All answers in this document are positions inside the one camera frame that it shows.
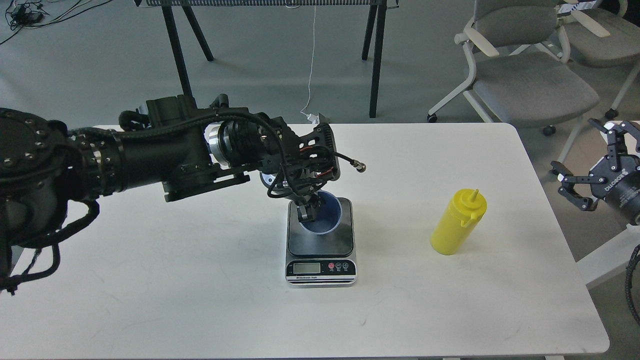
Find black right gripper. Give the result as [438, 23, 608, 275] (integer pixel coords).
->
[550, 118, 640, 226]

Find black metal table frame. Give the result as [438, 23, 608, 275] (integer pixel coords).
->
[133, 0, 399, 119]

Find digital kitchen scale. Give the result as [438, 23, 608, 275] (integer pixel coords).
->
[285, 197, 358, 287]

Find blue ribbed plastic cup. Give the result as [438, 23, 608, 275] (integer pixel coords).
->
[298, 190, 343, 235]

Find grey office chair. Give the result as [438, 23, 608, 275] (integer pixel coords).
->
[427, 0, 601, 163]
[557, 0, 640, 120]

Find white hanging cable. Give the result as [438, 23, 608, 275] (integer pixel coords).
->
[299, 5, 321, 124]

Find yellow squeeze bottle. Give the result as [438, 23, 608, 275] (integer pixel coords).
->
[430, 188, 488, 255]

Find black cable bundle on floor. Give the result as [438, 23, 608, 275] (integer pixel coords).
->
[0, 0, 113, 45]

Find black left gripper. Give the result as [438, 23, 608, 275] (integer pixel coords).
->
[205, 112, 366, 223]

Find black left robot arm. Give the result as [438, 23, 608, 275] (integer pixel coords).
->
[0, 94, 366, 294]

